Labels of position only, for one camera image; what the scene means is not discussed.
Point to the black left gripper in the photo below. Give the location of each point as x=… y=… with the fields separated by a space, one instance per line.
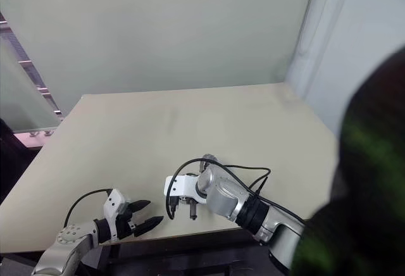
x=125 y=223

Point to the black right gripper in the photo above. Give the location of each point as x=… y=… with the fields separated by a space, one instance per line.
x=187 y=200

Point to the grey motor end cap disc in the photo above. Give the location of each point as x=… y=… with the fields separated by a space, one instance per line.
x=209 y=157

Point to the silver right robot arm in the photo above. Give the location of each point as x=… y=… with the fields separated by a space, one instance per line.
x=221 y=193

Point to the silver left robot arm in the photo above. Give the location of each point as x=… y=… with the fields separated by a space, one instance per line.
x=72 y=235

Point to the metal glass clamp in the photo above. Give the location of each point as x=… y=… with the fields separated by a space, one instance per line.
x=48 y=133
x=34 y=134

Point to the black bulky object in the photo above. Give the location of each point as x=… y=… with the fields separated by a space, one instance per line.
x=12 y=162

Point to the frosted glass partition panel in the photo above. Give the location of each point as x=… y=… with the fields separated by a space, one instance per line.
x=16 y=98

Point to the dark blurry shape with green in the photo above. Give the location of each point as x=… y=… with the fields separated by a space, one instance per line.
x=364 y=162

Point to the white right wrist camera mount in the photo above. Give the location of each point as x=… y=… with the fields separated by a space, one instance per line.
x=183 y=187

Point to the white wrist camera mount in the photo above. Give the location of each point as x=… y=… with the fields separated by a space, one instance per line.
x=183 y=187
x=114 y=201

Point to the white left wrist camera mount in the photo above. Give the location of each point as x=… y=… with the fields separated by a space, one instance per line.
x=114 y=201

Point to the dark table frame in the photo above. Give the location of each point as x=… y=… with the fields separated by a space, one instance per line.
x=190 y=254

